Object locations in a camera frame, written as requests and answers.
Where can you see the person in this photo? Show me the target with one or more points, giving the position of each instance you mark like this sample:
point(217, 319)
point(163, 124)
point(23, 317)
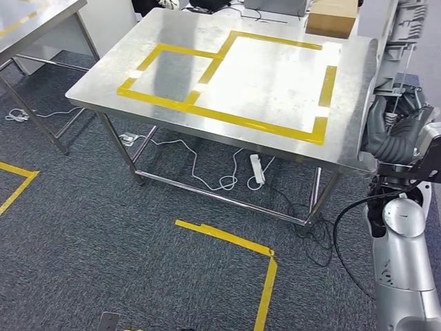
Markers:
point(145, 5)

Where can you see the worn yellow floor tape strip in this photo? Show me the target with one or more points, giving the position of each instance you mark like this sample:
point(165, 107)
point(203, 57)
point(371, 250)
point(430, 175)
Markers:
point(134, 329)

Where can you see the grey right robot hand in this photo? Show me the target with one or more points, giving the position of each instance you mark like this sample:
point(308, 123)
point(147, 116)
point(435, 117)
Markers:
point(406, 107)

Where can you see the black bag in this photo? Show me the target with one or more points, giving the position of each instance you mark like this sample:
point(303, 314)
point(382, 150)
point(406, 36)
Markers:
point(210, 4)

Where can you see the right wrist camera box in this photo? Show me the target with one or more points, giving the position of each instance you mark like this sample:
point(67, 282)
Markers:
point(432, 153)

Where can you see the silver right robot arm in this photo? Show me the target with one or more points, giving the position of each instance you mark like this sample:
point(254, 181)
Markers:
point(402, 265)

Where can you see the white power strip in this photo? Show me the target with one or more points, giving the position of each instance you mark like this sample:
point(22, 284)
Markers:
point(256, 169)

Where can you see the brown cardboard box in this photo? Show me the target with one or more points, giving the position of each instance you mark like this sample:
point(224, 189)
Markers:
point(330, 23)

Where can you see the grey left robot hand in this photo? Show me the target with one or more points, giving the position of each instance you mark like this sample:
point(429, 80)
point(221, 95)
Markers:
point(109, 322)

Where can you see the silver wheel hubcap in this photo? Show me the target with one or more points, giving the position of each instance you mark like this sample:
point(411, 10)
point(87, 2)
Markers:
point(401, 27)

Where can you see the stainless steel workbench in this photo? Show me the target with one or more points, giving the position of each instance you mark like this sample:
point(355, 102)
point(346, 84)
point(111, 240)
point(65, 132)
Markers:
point(261, 82)

